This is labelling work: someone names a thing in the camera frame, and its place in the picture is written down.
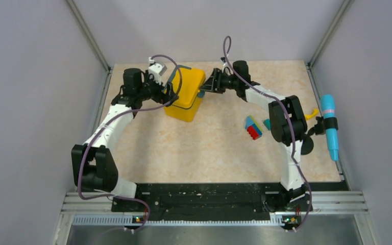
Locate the yellow object at edge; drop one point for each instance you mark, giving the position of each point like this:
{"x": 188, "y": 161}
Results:
{"x": 313, "y": 114}

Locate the small teal block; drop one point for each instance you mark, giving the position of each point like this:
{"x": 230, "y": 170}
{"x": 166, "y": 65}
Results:
{"x": 267, "y": 123}

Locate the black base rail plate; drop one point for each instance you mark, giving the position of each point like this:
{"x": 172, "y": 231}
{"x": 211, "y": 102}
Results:
{"x": 221, "y": 202}

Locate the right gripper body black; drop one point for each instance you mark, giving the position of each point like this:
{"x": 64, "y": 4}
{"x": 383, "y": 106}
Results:
{"x": 225, "y": 82}

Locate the toy brick block assembly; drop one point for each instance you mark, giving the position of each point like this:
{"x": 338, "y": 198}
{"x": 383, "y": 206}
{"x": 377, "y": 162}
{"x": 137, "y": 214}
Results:
{"x": 252, "y": 128}

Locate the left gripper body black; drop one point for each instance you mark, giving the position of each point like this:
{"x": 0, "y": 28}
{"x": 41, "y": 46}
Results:
{"x": 153, "y": 90}

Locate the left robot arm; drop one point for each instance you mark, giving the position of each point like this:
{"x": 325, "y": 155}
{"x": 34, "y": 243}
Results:
{"x": 94, "y": 168}

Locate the yellow medicine box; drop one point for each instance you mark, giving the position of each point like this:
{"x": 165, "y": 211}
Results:
{"x": 187, "y": 82}

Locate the blue cylinder tool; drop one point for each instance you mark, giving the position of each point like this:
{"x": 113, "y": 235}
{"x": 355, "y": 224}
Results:
{"x": 330, "y": 125}

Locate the black round stand base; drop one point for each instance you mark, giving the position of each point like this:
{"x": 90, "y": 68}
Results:
{"x": 307, "y": 146}

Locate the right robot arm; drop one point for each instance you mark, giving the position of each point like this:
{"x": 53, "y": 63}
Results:
{"x": 287, "y": 121}

